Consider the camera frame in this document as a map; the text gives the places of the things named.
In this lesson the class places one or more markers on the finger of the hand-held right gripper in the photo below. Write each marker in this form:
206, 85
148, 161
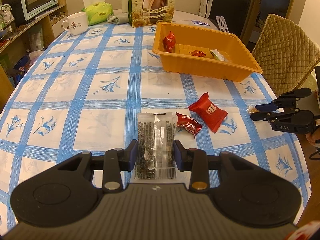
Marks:
292, 96
265, 116

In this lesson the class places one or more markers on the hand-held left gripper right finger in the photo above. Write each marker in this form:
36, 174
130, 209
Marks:
178, 155

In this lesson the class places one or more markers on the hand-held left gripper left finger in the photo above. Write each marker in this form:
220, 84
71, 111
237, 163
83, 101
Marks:
132, 155

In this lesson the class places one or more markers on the brown candy clear wrapper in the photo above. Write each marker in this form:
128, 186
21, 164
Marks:
252, 110

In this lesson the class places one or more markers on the clear packet dark snack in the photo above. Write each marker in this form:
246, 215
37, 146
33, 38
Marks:
155, 140

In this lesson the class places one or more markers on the dark red snack packet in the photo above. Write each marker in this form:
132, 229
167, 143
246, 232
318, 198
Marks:
187, 125

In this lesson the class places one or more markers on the red pillow snack packet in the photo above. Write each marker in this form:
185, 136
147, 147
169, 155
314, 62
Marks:
208, 110

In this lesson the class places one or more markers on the green snack packet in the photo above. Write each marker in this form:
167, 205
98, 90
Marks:
217, 55

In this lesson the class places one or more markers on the orange plastic tray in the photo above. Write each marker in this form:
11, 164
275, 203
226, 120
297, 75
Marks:
200, 70

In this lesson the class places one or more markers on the small red candy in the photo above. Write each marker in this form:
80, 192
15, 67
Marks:
197, 53
169, 42

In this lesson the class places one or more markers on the person's right hand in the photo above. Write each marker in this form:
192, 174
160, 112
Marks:
313, 138

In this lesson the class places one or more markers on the chair with quilted cover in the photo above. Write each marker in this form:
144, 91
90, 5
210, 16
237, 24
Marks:
282, 55

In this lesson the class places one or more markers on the blue checked tablecloth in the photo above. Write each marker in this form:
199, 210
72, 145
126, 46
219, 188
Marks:
75, 110

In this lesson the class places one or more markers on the grey phone stand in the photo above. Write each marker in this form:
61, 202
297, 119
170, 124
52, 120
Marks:
222, 23

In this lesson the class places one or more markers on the red white patterned cloth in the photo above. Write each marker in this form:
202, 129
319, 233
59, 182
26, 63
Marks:
311, 233

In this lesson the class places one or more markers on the black refrigerator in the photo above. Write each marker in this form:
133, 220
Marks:
232, 2

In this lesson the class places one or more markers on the grey crumpled cloth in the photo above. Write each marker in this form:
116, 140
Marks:
117, 19

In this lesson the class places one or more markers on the white mug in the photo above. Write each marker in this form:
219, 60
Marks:
76, 23

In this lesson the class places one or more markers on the green tissue pack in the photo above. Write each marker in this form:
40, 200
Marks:
100, 13

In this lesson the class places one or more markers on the sunflower seed bag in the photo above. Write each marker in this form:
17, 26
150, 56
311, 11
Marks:
150, 5

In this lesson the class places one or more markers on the wooden shelf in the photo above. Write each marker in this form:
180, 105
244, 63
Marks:
50, 22

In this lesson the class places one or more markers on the light blue toaster oven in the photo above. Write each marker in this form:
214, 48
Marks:
37, 0

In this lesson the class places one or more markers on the green white bag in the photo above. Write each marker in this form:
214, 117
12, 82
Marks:
6, 16

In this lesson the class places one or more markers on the black microwave oven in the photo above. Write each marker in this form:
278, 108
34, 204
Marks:
12, 7

